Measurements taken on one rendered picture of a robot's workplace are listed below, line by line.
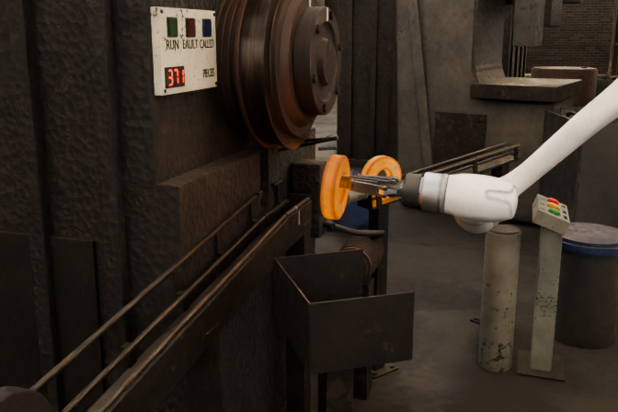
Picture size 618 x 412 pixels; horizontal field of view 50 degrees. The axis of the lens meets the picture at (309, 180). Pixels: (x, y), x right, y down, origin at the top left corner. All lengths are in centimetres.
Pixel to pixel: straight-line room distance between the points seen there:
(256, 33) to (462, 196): 61
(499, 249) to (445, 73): 222
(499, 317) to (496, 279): 14
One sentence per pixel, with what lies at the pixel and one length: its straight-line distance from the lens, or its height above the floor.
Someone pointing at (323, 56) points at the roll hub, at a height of 113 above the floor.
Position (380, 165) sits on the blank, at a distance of 224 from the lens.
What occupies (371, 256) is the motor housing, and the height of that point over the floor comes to 50.
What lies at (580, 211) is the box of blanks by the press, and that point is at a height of 28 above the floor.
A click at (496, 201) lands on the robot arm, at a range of 149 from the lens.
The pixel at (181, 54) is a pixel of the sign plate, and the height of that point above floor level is 114.
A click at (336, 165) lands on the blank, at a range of 154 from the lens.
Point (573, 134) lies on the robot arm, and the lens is 161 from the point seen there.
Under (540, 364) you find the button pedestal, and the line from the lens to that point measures 260.
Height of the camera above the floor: 119
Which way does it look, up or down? 12 degrees down
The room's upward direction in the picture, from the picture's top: straight up
